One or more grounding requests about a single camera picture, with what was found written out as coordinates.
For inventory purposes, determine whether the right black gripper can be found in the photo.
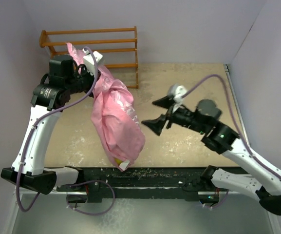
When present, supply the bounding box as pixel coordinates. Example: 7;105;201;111
141;95;207;137

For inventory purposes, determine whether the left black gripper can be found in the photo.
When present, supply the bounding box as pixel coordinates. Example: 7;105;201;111
65;64;106;98

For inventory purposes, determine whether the pink pillowcase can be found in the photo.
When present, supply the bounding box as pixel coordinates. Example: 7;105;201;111
67;42;146;168

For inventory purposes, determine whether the yellow white pillow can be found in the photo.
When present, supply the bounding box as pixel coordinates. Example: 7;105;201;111
114;158;130;171

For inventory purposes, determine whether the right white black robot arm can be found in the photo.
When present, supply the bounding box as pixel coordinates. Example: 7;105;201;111
141;96;281;215

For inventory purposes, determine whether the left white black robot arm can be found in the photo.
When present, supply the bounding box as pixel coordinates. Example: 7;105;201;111
0;51;102;195

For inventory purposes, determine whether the orange wooden rack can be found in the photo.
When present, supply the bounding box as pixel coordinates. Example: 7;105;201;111
39;26;139;89

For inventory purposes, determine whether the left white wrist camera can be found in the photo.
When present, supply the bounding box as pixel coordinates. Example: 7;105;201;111
82;47;104;76

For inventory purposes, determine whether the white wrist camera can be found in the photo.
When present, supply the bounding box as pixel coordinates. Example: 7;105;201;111
167;84;187;113
82;47;104;76

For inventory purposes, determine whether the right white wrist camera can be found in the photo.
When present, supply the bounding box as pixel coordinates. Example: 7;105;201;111
167;84;187;113

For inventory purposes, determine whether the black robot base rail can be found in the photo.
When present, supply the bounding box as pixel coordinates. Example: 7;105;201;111
56;166;228;203

